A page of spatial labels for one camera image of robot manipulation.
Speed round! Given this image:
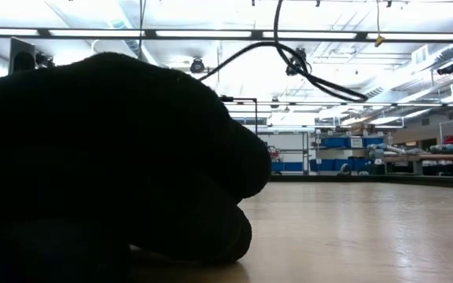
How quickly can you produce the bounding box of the dark brown cord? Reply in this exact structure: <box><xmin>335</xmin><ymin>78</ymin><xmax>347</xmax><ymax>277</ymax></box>
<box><xmin>197</xmin><ymin>0</ymin><xmax>369</xmax><ymax>104</ymax></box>

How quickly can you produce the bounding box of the metal shelving rack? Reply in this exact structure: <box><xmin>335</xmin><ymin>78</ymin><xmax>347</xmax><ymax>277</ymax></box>
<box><xmin>313</xmin><ymin>127</ymin><xmax>388</xmax><ymax>175</ymax></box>

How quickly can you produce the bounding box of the grey and black work glove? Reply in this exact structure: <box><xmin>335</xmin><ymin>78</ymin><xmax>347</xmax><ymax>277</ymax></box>
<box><xmin>0</xmin><ymin>51</ymin><xmax>273</xmax><ymax>221</ymax></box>

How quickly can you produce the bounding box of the yellow hanging tag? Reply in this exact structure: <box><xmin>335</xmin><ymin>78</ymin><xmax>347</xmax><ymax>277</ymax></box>
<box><xmin>374</xmin><ymin>0</ymin><xmax>387</xmax><ymax>48</ymax></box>

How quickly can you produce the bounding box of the wooden workbench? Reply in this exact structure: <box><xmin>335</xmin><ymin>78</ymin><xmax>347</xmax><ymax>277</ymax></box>
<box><xmin>382</xmin><ymin>153</ymin><xmax>453</xmax><ymax>176</ymax></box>

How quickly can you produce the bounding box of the grey rectangular box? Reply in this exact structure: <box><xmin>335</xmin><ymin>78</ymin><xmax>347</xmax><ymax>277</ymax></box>
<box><xmin>8</xmin><ymin>36</ymin><xmax>37</xmax><ymax>75</ymax></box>

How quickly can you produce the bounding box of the round black ceiling camera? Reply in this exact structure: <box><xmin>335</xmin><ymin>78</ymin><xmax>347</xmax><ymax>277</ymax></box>
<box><xmin>189</xmin><ymin>57</ymin><xmax>215</xmax><ymax>75</ymax></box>

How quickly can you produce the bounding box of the black overhead camera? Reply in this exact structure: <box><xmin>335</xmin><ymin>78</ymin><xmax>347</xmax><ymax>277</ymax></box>
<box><xmin>285</xmin><ymin>46</ymin><xmax>313</xmax><ymax>78</ymax></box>

